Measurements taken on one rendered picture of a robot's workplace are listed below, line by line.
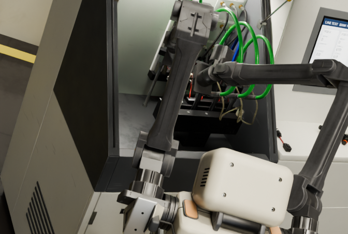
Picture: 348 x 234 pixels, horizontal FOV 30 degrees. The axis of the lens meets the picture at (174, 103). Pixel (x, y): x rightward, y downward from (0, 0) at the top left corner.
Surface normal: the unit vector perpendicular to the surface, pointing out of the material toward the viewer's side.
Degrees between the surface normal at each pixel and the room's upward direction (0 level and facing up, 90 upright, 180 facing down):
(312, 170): 55
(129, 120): 0
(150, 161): 38
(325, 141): 62
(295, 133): 0
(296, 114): 76
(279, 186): 48
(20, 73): 0
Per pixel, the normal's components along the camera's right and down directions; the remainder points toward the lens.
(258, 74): -0.64, -0.38
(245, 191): 0.24, -0.14
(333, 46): 0.44, 0.40
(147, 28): 0.37, 0.60
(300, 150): 0.36, -0.80
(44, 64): -0.86, -0.07
